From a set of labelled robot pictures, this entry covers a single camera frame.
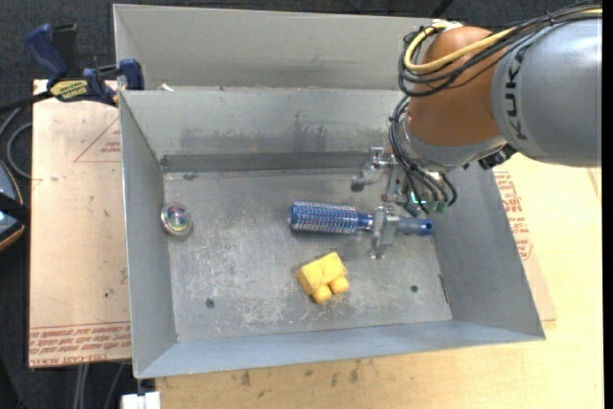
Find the grey metal bin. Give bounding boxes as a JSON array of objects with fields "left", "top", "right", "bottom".
[{"left": 112, "top": 3, "right": 547, "bottom": 380}]

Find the blue hairbrush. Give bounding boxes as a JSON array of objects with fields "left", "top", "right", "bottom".
[{"left": 287, "top": 199, "right": 435, "bottom": 239}]

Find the shiny round glass knob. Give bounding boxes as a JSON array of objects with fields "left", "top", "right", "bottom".
[{"left": 159, "top": 201, "right": 194, "bottom": 238}]

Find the brown cardboard board, red print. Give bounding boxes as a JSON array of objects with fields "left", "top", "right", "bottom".
[{"left": 27, "top": 79, "right": 559, "bottom": 370}]

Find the yellow toy block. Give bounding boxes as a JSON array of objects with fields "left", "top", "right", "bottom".
[{"left": 295, "top": 251, "right": 351, "bottom": 305}]

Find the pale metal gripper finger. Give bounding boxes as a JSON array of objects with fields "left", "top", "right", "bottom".
[
  {"left": 371, "top": 204, "right": 401, "bottom": 261},
  {"left": 350, "top": 147, "right": 396, "bottom": 193}
]

